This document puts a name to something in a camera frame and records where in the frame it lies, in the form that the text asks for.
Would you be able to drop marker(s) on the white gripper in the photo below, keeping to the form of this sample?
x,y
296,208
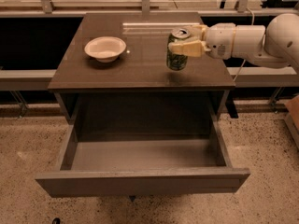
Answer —
x,y
220,41

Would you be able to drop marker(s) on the green soda can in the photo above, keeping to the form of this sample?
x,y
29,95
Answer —
x,y
175,60

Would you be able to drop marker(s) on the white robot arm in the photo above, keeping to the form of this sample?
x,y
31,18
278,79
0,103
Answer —
x,y
275,46

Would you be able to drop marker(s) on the open grey top drawer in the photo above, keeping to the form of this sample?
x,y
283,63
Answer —
x,y
142,144

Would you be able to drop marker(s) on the grey cabinet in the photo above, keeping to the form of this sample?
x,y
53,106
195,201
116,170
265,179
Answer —
x,y
142,67

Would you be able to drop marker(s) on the white bowl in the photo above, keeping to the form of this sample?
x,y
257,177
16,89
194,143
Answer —
x,y
105,49

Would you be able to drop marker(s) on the metal railing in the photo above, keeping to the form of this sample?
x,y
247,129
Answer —
x,y
146,3

